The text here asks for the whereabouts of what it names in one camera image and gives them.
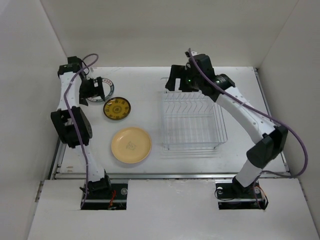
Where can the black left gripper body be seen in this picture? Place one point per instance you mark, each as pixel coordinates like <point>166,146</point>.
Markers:
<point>87,88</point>

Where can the white plate dark lettered rim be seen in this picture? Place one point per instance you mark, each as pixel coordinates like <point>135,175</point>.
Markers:
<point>108,89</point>

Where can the beige yellow plate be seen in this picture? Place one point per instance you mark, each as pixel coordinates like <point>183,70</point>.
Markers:
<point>131,145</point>

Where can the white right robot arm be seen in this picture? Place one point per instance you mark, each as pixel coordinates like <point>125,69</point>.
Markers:
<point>268,138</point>

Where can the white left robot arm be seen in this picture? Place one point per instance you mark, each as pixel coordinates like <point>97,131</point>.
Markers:
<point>72,125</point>

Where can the white wire dish rack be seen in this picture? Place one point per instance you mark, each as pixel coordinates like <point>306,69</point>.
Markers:
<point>191,121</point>

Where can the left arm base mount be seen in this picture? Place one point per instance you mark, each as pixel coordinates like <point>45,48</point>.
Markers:
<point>111,200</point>

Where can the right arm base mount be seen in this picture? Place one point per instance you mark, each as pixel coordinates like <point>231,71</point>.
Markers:
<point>231,197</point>

